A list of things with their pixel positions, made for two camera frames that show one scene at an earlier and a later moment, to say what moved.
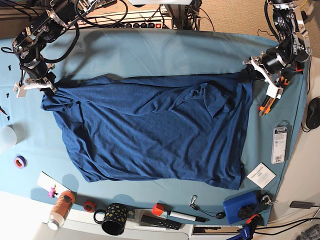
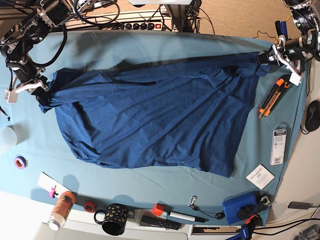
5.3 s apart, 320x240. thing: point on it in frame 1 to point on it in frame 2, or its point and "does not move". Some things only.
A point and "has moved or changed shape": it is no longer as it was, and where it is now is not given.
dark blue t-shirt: x=192 y=128 has moved or changed shape
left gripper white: x=47 y=85 to x=41 y=92
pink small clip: x=53 y=192 does not move
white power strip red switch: x=143 y=25 does not move
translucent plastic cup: x=8 y=138 does not move
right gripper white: x=249 y=73 to x=263 y=58
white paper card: x=47 y=182 does not move
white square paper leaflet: x=261 y=175 does not move
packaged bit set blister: x=279 y=142 does not move
